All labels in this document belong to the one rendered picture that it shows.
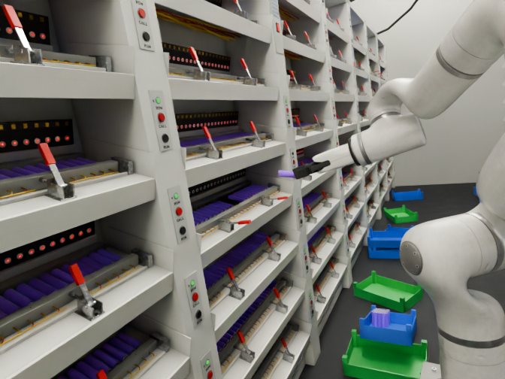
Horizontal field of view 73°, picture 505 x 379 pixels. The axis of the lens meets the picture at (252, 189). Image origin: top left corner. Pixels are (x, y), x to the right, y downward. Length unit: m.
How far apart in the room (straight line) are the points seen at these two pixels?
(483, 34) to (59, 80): 0.64
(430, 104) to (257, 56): 0.76
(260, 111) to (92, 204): 0.86
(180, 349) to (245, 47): 1.03
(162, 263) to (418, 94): 0.62
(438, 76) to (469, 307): 0.42
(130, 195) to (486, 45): 0.64
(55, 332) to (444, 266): 0.65
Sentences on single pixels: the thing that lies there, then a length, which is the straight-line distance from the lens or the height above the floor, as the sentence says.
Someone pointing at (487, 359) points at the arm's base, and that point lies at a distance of 0.83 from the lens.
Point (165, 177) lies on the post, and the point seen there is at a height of 0.95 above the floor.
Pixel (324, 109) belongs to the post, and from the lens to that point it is 1.97.
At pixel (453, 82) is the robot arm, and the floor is 1.05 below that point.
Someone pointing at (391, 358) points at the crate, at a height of 0.00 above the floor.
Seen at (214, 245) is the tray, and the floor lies 0.75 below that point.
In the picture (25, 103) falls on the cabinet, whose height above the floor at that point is 1.13.
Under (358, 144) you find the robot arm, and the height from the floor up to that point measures 0.95.
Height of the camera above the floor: 1.02
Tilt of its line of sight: 10 degrees down
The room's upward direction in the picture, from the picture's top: 8 degrees counter-clockwise
